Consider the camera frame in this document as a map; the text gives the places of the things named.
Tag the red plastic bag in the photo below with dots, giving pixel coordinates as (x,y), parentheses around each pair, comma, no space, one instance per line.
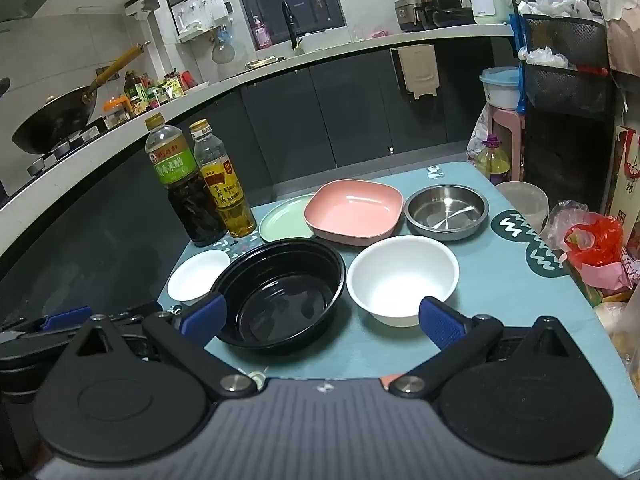
(595,242)

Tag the beige hanging bin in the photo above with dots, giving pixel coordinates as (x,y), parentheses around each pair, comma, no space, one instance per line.
(415,72)

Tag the small white dish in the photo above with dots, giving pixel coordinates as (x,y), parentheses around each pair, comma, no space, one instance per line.
(195,275)

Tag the printed plastic bag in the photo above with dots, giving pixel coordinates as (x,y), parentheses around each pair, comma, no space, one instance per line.
(479,132)

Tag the oil jug purple cap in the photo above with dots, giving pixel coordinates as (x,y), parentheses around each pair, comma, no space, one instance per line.
(492,162)

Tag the clear plastic bag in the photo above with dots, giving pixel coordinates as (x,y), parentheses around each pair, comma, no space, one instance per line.
(560,217)

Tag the row of condiment bottles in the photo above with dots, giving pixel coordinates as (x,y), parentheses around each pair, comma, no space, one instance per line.
(155,92)

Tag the stainless steel bowl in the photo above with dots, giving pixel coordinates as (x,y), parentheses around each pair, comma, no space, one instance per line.
(445,212)

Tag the steel rice cooker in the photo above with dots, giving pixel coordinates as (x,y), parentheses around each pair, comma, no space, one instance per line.
(409,15)

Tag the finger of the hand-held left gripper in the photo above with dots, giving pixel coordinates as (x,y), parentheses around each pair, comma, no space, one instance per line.
(132,318)
(65,318)

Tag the pink wrapping bag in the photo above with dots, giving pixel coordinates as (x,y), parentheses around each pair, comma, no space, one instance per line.
(610,277)

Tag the white plastic bag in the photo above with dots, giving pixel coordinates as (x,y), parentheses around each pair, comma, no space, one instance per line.
(542,57)

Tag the gas stove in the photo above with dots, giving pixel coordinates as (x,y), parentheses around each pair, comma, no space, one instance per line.
(65,147)

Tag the white container blue lid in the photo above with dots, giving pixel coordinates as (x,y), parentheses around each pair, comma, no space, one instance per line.
(500,87)

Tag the blue printed tablecloth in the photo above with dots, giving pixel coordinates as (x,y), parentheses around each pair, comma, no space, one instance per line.
(505,285)

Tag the pink soap bottle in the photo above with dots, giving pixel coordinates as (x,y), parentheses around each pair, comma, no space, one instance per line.
(261,35)

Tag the dark vinegar bottle green label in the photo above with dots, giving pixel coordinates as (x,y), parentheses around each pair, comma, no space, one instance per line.
(192,210)

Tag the green plate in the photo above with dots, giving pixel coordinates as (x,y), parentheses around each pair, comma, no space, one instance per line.
(282,222)

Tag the black plastic bowl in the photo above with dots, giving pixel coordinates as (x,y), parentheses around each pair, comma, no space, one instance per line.
(280,305)

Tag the pink square bowl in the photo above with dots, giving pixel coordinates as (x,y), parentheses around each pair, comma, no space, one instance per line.
(350,215)

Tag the white kitchen appliance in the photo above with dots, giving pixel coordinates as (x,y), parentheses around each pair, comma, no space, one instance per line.
(490,7)

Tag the black mesh rack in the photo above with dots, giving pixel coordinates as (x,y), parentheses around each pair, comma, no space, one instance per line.
(565,125)

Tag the white bowl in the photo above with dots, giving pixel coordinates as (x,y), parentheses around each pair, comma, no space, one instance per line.
(400,280)

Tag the yellow oil bottle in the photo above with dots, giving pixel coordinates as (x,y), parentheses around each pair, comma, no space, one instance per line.
(236,210)

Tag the orange plastic utensil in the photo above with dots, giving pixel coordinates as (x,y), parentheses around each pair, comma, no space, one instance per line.
(116,105)

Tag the black kitchen faucet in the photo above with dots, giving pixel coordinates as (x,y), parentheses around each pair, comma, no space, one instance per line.
(290,25)

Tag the white wall rack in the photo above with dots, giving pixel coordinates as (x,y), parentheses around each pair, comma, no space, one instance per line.
(200,12)

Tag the pink plastic stool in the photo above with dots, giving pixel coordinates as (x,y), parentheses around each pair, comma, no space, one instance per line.
(505,130)

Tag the blue plastic rack bracket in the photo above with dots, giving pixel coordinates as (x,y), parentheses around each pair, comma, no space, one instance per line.
(517,60)

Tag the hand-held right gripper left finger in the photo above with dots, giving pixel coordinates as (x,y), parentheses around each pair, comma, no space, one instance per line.
(202,319)

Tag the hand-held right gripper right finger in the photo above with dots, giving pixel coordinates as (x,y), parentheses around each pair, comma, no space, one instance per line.
(440,325)

